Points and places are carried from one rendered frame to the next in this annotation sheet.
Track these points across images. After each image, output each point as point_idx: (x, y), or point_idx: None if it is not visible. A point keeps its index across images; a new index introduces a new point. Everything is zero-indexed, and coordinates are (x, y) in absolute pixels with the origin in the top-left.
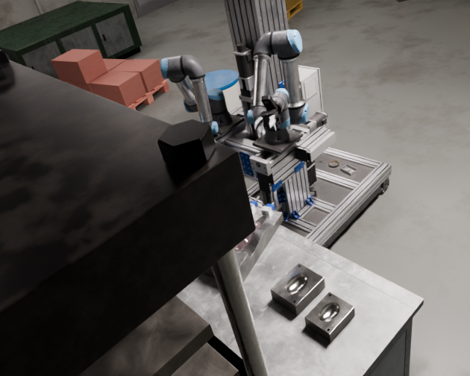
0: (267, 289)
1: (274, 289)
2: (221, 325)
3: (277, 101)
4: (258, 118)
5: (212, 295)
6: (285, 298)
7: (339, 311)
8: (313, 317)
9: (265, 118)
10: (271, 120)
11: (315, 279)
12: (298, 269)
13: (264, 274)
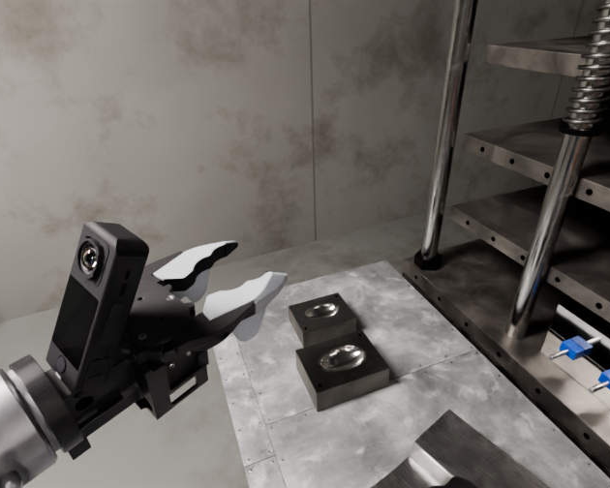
0: (390, 407)
1: (382, 364)
2: (487, 381)
3: None
4: (225, 308)
5: (507, 446)
6: (371, 345)
7: (309, 307)
8: (345, 313)
9: (190, 311)
10: (202, 252)
11: (310, 352)
12: (324, 380)
13: (385, 442)
